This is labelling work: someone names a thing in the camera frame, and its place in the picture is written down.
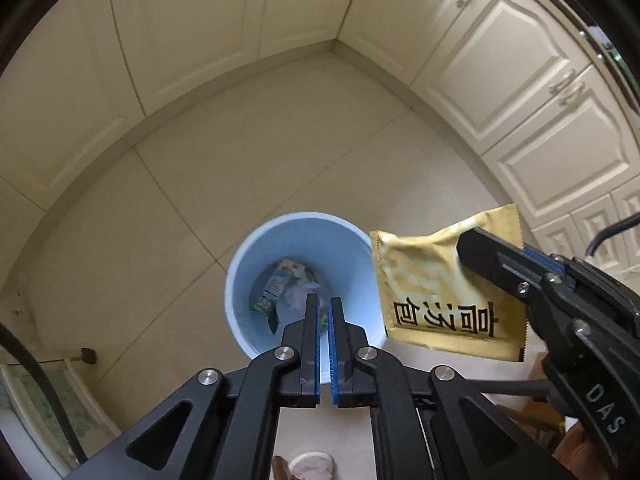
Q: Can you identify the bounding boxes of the gold soup sachet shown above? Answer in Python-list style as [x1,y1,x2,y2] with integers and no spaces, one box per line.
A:
[370,204,526,362]

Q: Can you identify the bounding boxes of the lower cream base cabinets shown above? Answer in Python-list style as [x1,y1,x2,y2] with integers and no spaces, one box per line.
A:
[0,0,640,302]

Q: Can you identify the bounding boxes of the white slipper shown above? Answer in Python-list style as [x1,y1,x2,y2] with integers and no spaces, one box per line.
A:
[288,451,335,480]

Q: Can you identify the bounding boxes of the light blue trash bin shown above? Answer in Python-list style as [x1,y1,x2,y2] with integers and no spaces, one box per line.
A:
[224,211,386,358]

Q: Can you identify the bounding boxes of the trash inside bin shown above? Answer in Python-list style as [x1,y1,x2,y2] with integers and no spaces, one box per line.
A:
[248,258,328,334]

